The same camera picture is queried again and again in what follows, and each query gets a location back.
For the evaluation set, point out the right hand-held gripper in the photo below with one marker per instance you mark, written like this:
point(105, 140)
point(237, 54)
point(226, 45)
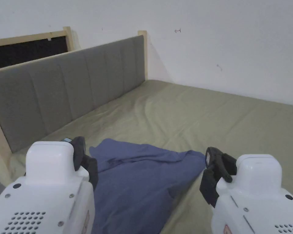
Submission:
point(256, 199)

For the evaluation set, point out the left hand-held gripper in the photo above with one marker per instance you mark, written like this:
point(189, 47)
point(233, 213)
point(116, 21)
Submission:
point(46, 195)

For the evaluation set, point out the bed with pale green sheet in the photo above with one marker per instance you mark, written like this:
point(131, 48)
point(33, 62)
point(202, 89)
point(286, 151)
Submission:
point(197, 117)

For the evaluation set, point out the dark blue shirt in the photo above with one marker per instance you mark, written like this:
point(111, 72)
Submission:
point(141, 185)

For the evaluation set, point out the grey padded headboard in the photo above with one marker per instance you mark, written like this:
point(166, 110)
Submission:
point(63, 92)

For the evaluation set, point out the wood-framed black panel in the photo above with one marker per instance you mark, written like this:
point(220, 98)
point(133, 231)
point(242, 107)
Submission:
point(22, 52)

